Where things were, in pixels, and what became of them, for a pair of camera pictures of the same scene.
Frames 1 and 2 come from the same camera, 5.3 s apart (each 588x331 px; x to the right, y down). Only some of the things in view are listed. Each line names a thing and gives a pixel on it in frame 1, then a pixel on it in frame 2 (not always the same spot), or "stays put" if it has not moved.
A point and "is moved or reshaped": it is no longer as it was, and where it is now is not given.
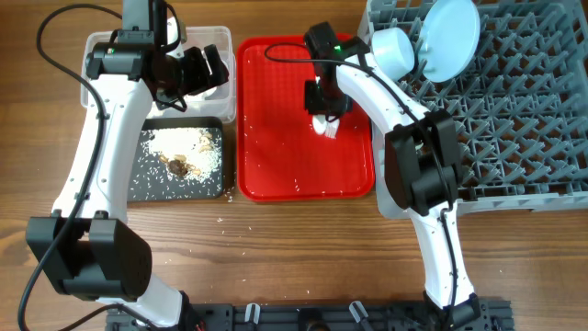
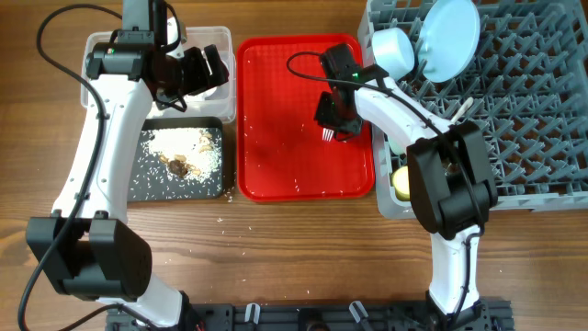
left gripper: (203, 79) stays put
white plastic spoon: (320, 123) is moved or reshaped
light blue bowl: (392, 53) stays put
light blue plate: (448, 39) stays put
